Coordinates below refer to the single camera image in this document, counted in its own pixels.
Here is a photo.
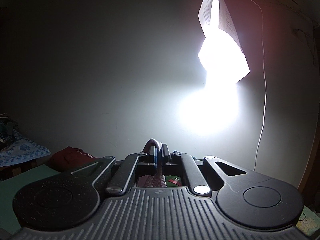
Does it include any white power cord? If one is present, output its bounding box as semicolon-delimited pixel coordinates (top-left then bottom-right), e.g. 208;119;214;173
223;0;267;172

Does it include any white polo shirt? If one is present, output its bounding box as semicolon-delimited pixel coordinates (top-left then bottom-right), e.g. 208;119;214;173
137;138;167;188

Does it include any folded dark red sweater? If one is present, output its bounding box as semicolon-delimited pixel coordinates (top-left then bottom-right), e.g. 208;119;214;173
46;146;99;173

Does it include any dark green knit sweater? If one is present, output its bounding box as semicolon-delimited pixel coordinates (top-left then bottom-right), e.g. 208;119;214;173
165;175;183;187

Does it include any bright paper-shaded lamp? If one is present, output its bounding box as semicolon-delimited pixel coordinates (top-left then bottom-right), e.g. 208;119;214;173
197;0;250;87

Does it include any blue white patterned cloth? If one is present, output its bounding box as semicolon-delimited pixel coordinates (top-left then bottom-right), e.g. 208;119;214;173
0;130;51;167

